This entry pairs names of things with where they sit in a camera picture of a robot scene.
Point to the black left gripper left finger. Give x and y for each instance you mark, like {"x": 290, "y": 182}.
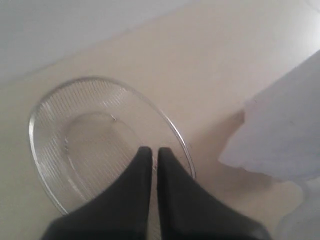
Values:
{"x": 118, "y": 213}

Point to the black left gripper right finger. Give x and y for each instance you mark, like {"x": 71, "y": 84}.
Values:
{"x": 188, "y": 212}

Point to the white printed t-shirt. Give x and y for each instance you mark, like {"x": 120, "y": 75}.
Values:
{"x": 280, "y": 137}

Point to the metal mesh basket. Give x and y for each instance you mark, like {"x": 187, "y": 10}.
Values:
{"x": 84, "y": 132}

